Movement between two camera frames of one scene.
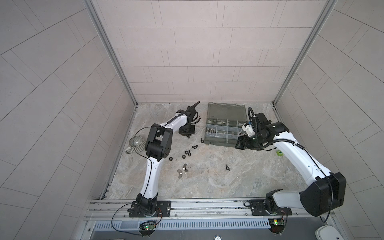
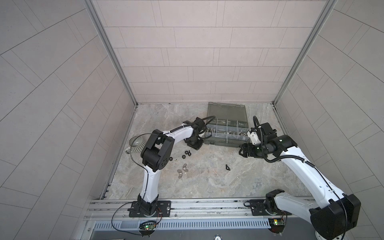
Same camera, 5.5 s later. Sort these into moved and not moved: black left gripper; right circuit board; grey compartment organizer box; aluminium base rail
Moved: black left gripper
Not moved: right circuit board; grey compartment organizer box; aluminium base rail
